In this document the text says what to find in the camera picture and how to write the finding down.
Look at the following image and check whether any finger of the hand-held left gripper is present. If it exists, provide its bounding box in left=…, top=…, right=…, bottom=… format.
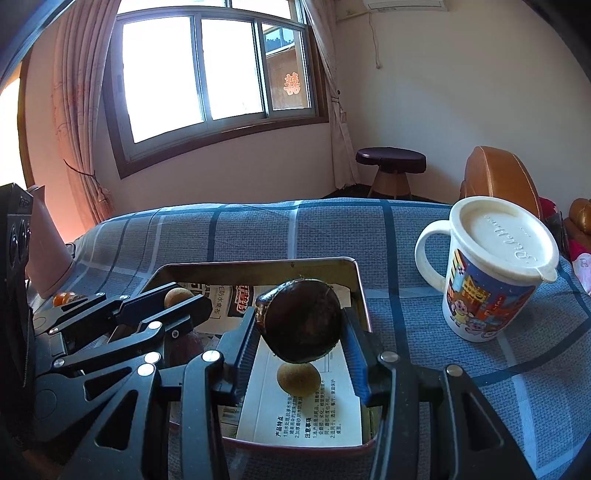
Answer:
left=41, top=294, right=209, bottom=380
left=34, top=281, right=182, bottom=339

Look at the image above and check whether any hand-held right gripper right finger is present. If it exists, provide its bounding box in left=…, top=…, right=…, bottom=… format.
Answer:
left=344, top=307, right=536, bottom=480

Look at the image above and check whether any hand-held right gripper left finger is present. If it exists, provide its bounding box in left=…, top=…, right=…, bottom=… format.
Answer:
left=60, top=314, right=262, bottom=480

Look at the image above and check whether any metal tin box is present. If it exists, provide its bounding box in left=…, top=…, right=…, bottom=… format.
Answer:
left=139, top=257, right=384, bottom=457

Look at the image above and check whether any small brown kiwi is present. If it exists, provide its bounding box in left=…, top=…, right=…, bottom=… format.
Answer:
left=276, top=363, right=321, bottom=395
left=164, top=287, right=195, bottom=309

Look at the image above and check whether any pink electric kettle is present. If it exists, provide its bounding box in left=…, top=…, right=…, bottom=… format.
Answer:
left=25, top=185, right=73, bottom=301

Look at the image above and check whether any printed paper packet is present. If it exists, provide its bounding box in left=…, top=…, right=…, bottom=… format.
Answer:
left=178, top=281, right=352, bottom=334

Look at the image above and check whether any white instruction sheet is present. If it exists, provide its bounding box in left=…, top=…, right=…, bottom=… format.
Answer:
left=235, top=342, right=363, bottom=448

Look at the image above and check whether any blue plaid tablecloth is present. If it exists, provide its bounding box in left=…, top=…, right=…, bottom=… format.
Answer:
left=65, top=198, right=591, bottom=480

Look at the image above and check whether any white cartoon print mug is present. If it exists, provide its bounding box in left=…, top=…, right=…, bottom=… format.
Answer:
left=414, top=217, right=541, bottom=343

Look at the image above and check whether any pink patterned curtain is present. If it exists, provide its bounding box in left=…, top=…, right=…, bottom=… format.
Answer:
left=51, top=0, right=117, bottom=232
left=300, top=0, right=361, bottom=195

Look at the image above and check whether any white plastic mug lid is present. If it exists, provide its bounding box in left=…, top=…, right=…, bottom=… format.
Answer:
left=450, top=196, right=560, bottom=283

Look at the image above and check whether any dark round stool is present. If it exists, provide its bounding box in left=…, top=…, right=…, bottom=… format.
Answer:
left=355, top=147, right=427, bottom=200

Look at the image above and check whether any brown framed window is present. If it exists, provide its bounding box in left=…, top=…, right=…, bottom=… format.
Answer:
left=102, top=0, right=329, bottom=180

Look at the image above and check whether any red cloth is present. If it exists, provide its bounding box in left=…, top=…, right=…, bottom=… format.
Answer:
left=539, top=198, right=563, bottom=223

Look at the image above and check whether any brown leather cushion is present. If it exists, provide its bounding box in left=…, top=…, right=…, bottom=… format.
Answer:
left=569, top=198, right=591, bottom=241

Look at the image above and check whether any white air conditioner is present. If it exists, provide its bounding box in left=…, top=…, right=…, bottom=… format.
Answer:
left=362, top=0, right=448, bottom=13

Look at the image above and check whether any white hanging cable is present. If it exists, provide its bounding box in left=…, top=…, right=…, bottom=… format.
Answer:
left=369, top=11, right=384, bottom=71

